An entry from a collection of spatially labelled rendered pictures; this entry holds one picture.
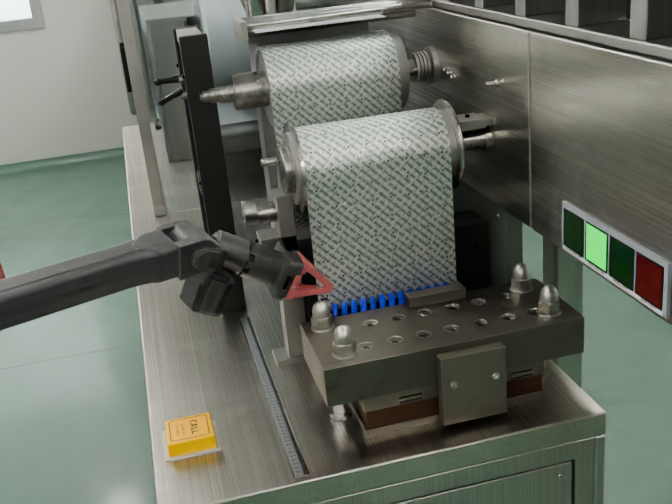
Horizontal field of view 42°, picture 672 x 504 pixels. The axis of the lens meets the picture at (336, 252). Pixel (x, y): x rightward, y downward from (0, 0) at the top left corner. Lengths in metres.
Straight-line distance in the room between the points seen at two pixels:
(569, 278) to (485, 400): 0.48
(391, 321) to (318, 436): 0.21
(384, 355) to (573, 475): 0.36
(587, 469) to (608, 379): 1.84
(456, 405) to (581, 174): 0.37
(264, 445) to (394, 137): 0.51
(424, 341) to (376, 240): 0.20
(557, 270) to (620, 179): 0.60
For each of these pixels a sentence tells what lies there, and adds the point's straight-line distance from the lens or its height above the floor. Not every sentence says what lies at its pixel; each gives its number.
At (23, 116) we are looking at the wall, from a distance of 6.96.
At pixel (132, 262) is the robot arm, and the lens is 1.22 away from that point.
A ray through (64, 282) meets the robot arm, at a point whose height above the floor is 1.20.
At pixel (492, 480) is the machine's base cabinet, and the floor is 0.82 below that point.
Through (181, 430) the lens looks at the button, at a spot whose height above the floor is 0.92.
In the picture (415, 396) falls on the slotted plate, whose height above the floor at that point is 0.95.
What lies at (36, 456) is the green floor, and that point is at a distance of 3.18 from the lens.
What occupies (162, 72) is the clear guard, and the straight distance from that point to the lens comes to 2.30.
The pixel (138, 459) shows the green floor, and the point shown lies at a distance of 3.01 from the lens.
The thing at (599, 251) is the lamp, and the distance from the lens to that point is 1.17.
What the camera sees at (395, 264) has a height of 1.08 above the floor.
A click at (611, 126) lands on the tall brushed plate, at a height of 1.35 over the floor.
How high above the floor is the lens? 1.62
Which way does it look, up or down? 22 degrees down
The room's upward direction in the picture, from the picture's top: 6 degrees counter-clockwise
